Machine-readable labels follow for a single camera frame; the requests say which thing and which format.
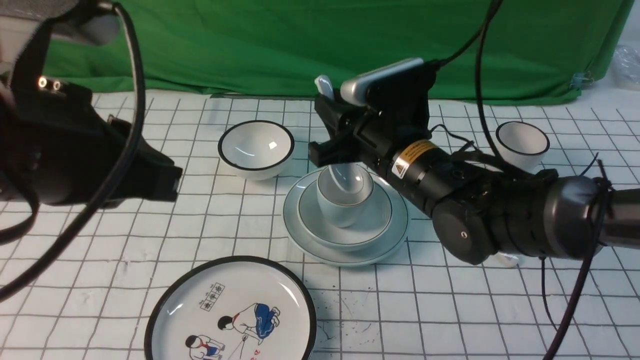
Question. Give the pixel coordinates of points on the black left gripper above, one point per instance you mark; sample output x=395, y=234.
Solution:
x=64, y=149

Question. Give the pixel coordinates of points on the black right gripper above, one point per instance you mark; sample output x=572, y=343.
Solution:
x=373, y=133

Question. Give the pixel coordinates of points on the pale green rimless cup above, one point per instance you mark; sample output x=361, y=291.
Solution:
x=342, y=192

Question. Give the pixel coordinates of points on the pale green wide bowl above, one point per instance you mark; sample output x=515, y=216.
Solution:
x=371, y=224

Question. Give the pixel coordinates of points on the plain white ceramic spoon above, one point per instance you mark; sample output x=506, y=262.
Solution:
x=324, y=86

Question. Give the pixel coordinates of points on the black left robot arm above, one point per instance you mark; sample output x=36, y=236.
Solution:
x=105, y=17

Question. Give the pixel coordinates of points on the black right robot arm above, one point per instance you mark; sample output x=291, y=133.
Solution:
x=479, y=206

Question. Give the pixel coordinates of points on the black-rimmed white bowl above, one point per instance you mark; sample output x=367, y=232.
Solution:
x=256, y=150

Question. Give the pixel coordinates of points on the pale green flat plate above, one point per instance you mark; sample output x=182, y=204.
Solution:
x=385, y=246

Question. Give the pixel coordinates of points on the black-rimmed white cup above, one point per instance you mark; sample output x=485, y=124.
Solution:
x=521, y=144

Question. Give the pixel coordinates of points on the black-rimmed illustrated plate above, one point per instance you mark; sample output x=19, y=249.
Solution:
x=233, y=308

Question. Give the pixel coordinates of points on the white spoon with lettering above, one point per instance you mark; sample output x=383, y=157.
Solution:
x=507, y=260

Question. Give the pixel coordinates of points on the green backdrop cloth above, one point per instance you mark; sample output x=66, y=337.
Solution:
x=534, y=49

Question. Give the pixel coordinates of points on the metal binder clip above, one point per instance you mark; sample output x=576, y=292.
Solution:
x=581, y=80

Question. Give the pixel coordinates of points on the clear plastic wrap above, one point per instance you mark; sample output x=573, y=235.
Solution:
x=625, y=65

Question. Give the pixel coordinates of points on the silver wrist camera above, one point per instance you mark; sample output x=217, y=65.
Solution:
x=360, y=89

